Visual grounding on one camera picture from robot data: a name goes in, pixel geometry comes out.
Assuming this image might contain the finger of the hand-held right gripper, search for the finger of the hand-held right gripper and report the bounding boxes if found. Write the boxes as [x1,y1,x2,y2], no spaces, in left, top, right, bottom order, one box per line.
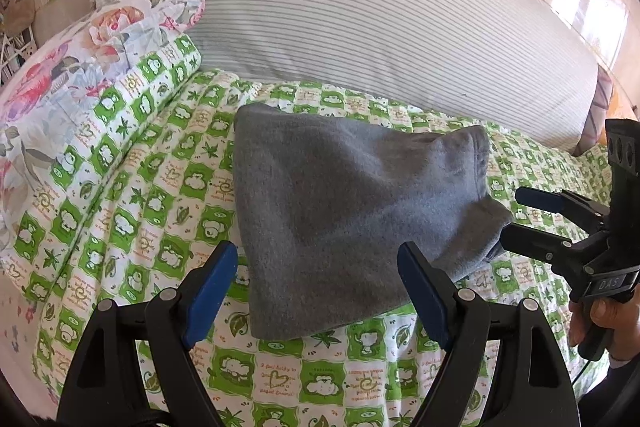
[515,187,613,233]
[500,223,603,280]

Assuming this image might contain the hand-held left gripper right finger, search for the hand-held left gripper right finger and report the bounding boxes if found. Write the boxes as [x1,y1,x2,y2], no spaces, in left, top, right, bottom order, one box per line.
[396,241,583,427]

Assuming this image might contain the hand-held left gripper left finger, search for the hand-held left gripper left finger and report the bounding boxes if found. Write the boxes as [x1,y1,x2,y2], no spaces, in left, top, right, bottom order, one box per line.
[56,241,239,427]

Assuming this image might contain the grey fleece pants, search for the grey fleece pants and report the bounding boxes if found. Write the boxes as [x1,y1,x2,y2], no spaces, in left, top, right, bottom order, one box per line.
[233,103,516,340]

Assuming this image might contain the person's right forearm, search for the person's right forearm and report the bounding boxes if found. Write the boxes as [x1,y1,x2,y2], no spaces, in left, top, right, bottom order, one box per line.
[575,352,637,408]

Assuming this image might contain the person's right hand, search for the person's right hand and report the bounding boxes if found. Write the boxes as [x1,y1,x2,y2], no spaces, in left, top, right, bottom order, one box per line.
[569,299,640,358]

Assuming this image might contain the green checked printed bedsheet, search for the green checked printed bedsheet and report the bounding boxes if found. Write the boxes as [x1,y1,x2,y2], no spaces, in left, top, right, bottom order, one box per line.
[0,34,616,427]

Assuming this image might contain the plaid cushion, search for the plaid cushion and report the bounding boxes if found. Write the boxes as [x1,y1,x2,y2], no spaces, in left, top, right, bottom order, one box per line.
[581,67,614,148]

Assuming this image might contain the floral pillow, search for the floral pillow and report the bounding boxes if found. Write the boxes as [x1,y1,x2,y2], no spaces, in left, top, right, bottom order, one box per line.
[0,0,206,228]

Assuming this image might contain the white striped bolster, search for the white striped bolster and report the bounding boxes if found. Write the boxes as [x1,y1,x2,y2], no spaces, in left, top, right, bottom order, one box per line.
[91,0,601,152]

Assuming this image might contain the brown paper bag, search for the brown paper bag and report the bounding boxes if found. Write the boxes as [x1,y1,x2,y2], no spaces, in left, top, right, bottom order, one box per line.
[0,0,36,35]

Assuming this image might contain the white wire rack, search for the white wire rack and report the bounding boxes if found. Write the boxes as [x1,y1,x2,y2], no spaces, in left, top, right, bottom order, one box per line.
[0,32,37,78]

